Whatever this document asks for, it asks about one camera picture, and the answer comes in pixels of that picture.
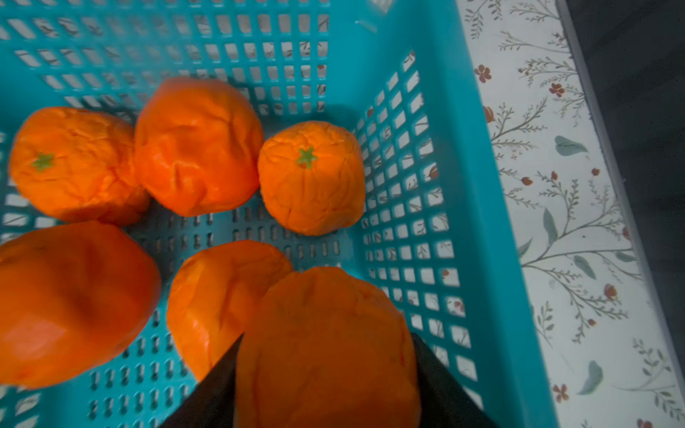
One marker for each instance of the teal plastic basket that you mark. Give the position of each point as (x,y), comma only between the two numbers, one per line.
(435,235)

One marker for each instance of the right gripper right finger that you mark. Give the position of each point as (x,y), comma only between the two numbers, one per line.
(444,402)

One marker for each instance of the orange fruit taken out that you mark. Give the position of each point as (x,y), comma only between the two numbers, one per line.
(197,143)

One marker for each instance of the orange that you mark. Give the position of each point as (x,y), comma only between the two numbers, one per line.
(76,165)
(73,297)
(326,349)
(214,297)
(312,178)

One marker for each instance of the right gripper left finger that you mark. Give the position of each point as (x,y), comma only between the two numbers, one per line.
(212,402)

